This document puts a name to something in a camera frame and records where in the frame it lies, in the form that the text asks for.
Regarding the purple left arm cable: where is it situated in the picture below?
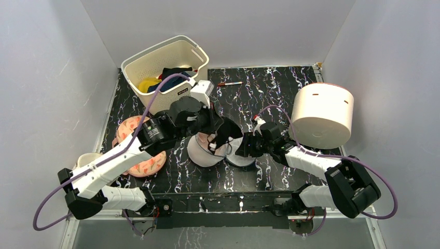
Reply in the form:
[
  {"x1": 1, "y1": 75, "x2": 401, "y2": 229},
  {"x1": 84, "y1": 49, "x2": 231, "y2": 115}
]
[{"x1": 33, "y1": 73, "x2": 193, "y2": 231}]

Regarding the black bra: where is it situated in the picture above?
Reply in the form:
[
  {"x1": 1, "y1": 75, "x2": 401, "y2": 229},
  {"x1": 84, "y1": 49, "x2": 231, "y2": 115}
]
[{"x1": 204, "y1": 117, "x2": 243, "y2": 154}]

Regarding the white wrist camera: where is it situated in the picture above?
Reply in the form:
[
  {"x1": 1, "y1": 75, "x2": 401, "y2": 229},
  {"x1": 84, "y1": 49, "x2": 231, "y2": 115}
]
[
  {"x1": 190, "y1": 80, "x2": 214, "y2": 108},
  {"x1": 252, "y1": 115, "x2": 266, "y2": 135}
]

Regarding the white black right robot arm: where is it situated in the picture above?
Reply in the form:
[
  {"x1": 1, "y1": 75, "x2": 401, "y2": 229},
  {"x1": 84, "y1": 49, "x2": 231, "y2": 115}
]
[{"x1": 232, "y1": 122, "x2": 381, "y2": 218}]

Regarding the black cloth in basket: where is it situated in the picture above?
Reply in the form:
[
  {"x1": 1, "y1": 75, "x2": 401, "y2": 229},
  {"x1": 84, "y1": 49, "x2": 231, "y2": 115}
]
[{"x1": 160, "y1": 67, "x2": 193, "y2": 80}]

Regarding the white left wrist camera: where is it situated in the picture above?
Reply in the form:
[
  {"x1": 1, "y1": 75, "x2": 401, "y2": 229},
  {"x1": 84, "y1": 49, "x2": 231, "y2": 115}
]
[{"x1": 190, "y1": 80, "x2": 214, "y2": 108}]

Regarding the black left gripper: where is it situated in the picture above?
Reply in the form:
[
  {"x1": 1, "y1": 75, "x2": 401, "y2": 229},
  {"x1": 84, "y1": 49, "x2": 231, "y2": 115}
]
[{"x1": 176, "y1": 99, "x2": 224, "y2": 142}]

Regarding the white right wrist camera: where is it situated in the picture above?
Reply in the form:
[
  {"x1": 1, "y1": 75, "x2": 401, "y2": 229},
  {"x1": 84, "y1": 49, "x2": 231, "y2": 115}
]
[{"x1": 252, "y1": 115, "x2": 266, "y2": 135}]

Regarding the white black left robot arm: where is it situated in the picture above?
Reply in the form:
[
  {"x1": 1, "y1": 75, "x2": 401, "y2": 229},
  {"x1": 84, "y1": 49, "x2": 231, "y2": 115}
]
[{"x1": 58, "y1": 96, "x2": 225, "y2": 219}]

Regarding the navy blue cloth in basket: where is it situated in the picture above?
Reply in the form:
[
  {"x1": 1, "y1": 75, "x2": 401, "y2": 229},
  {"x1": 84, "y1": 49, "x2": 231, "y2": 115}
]
[{"x1": 158, "y1": 76, "x2": 185, "y2": 92}]

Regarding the yellow cloth in basket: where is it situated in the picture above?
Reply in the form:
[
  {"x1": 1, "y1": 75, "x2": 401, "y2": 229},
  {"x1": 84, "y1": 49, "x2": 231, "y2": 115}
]
[{"x1": 137, "y1": 77, "x2": 161, "y2": 93}]

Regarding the black robot base mount plate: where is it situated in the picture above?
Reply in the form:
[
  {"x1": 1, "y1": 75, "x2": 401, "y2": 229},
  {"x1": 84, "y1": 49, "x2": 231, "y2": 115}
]
[{"x1": 122, "y1": 190, "x2": 325, "y2": 230}]

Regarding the red white marker pen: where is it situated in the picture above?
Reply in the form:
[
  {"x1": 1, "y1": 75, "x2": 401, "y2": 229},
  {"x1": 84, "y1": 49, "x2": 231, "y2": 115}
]
[{"x1": 217, "y1": 81, "x2": 243, "y2": 87}]

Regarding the cream perforated laundry basket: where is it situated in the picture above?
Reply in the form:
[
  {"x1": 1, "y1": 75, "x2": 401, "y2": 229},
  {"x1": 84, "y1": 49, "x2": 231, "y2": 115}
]
[{"x1": 121, "y1": 35, "x2": 210, "y2": 106}]

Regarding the cream cylindrical drum container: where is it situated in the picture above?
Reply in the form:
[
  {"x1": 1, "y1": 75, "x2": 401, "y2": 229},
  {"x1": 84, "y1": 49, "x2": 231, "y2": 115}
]
[{"x1": 288, "y1": 82, "x2": 354, "y2": 149}]

